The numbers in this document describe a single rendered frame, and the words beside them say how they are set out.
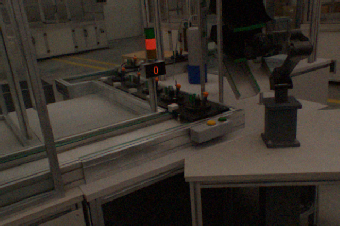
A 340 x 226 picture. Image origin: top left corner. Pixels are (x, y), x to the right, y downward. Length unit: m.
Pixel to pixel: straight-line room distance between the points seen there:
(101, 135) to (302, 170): 0.92
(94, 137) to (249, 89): 0.90
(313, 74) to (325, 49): 2.52
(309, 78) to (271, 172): 1.98
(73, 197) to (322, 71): 2.63
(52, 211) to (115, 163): 0.30
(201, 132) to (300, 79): 1.80
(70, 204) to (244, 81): 1.16
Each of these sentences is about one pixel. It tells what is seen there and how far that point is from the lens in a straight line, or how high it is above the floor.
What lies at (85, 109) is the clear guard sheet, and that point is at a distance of 1.74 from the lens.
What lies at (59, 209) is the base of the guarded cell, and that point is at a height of 0.83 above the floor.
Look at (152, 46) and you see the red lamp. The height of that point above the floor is 1.32.
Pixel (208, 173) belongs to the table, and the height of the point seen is 0.86.
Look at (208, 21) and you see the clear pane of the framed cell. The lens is 3.09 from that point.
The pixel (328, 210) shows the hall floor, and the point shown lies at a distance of 2.85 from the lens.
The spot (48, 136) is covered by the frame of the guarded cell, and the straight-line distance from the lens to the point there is 1.33.
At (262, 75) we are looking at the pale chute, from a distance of 2.13.
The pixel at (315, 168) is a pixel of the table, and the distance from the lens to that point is 1.53.
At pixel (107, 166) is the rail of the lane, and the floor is 0.91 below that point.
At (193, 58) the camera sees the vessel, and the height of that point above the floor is 1.07.
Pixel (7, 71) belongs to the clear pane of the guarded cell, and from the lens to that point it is 1.26.
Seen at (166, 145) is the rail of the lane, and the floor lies 0.91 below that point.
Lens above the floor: 1.57
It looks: 20 degrees down
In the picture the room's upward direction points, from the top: 5 degrees counter-clockwise
